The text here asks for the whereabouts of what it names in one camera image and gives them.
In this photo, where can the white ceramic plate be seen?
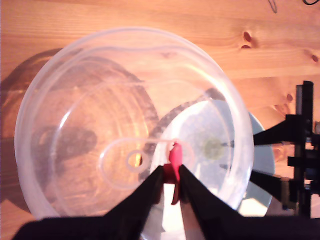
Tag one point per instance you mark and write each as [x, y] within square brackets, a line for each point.
[263, 157]

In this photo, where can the green capsule lid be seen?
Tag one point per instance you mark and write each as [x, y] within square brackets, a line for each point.
[212, 148]

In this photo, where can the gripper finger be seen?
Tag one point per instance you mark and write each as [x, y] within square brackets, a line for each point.
[275, 187]
[142, 200]
[280, 135]
[200, 200]

